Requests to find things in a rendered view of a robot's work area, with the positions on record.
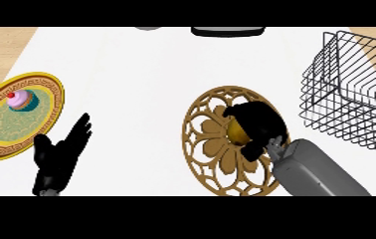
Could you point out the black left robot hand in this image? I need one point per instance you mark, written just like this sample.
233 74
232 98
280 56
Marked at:
59 156

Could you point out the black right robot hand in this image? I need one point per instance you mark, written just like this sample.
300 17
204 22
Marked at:
261 123

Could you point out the yellow lemon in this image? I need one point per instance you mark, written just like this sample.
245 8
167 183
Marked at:
238 132

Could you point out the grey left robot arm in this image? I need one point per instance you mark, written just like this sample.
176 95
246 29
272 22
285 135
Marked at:
49 192

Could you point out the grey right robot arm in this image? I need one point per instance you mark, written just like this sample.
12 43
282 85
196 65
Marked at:
313 171

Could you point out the round gold openwork placemat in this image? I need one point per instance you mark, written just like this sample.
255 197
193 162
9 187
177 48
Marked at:
216 143

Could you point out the yellow rimmed green plate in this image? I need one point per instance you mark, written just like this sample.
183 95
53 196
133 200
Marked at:
30 123

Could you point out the pink frosted cupcake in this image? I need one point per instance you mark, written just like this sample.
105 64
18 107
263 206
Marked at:
21 100

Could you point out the black and grey appliance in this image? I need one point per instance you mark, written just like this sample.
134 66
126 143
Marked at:
227 31

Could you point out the small grey object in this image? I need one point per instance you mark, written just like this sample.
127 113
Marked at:
148 28

